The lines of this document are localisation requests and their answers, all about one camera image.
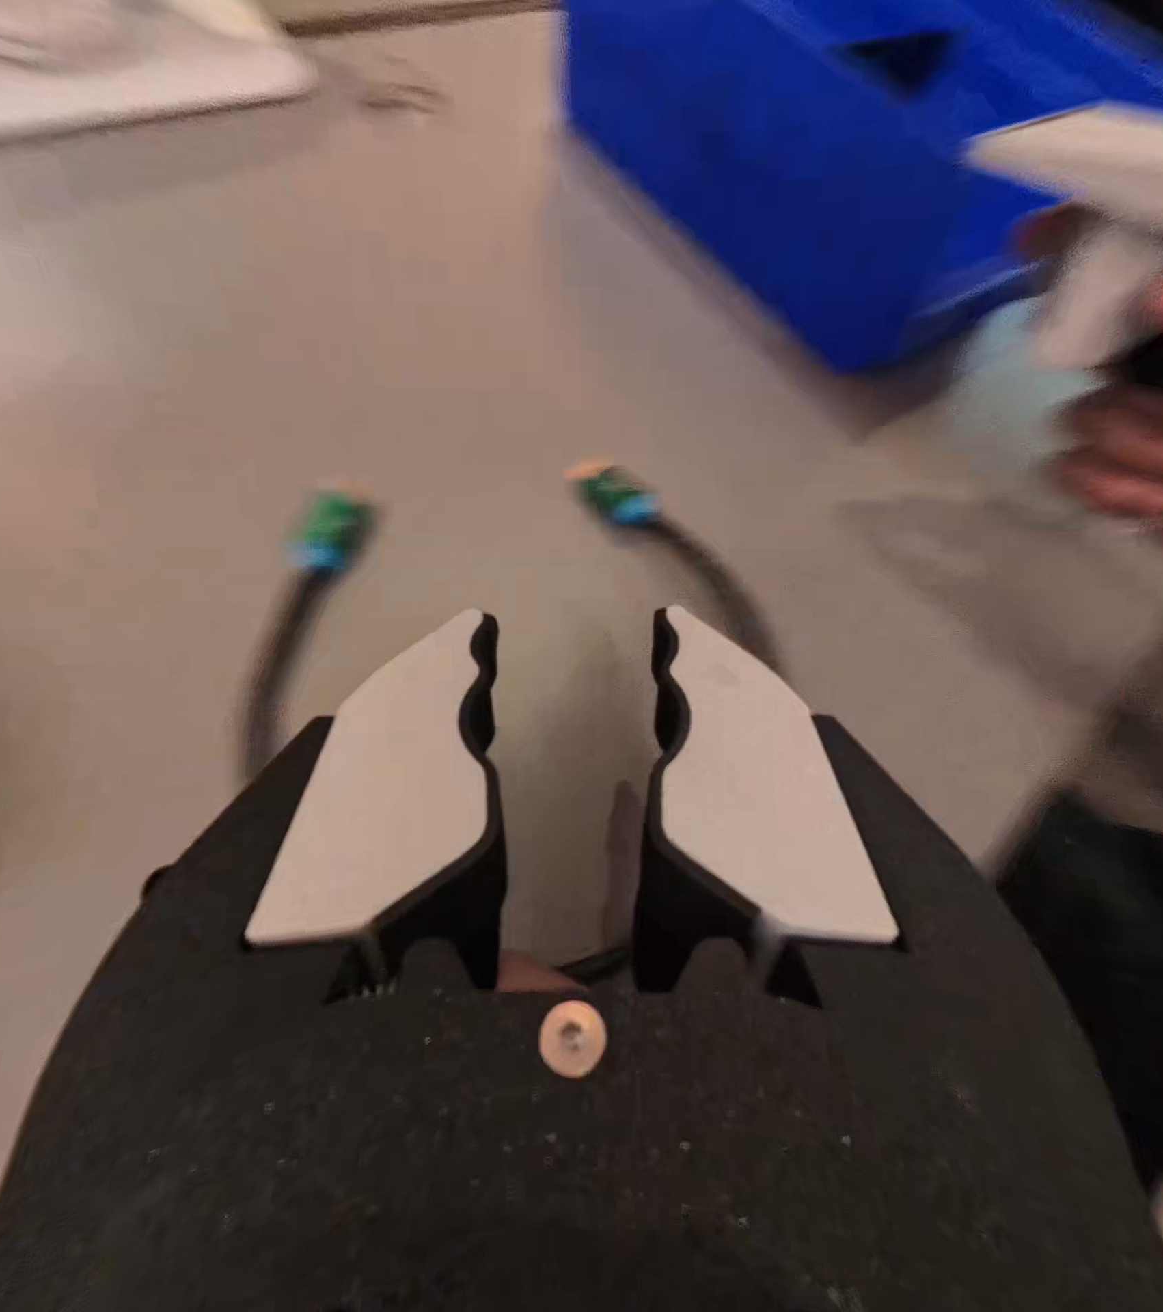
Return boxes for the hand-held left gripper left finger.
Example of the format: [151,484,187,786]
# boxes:
[243,607,505,993]

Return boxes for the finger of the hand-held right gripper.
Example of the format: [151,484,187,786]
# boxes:
[962,102,1163,235]

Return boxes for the white metal stand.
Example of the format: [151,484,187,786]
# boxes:
[0,0,321,156]

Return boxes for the black tangled string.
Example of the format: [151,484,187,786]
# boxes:
[353,79,448,116]

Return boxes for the thick braided HDMI cable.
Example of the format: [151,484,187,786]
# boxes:
[237,459,785,786]

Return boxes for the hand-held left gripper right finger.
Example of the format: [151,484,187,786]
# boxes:
[632,604,900,1000]

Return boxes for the person's dark trousers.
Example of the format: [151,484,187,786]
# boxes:
[996,794,1163,1190]

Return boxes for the grey desk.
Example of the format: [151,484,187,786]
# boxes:
[0,0,1157,1304]

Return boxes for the person's right hand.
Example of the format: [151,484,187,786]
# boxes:
[1052,266,1163,596]

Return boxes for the large blue plastic bin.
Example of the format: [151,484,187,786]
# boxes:
[558,0,1163,376]

